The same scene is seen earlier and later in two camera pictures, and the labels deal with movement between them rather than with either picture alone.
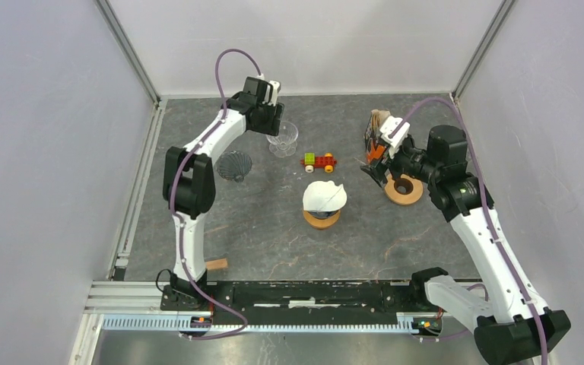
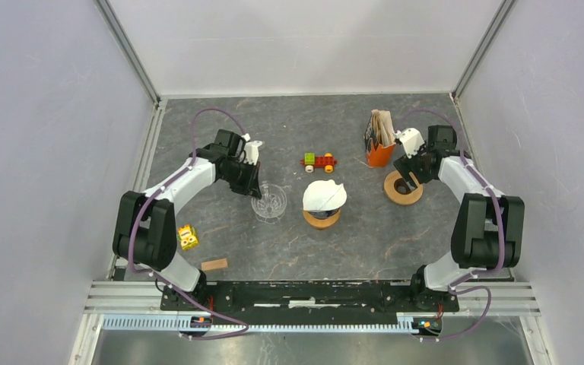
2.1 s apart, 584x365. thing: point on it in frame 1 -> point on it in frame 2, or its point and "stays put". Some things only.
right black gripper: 377,173 -> 405,165
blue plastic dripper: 320,214 stays put
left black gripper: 271,128 -> 251,186
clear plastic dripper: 284,144 -> 270,207
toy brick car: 312,161 stays put
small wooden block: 217,264 stays put
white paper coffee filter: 322,196 stays put
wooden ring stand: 320,223 stays put
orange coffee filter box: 376,145 stays put
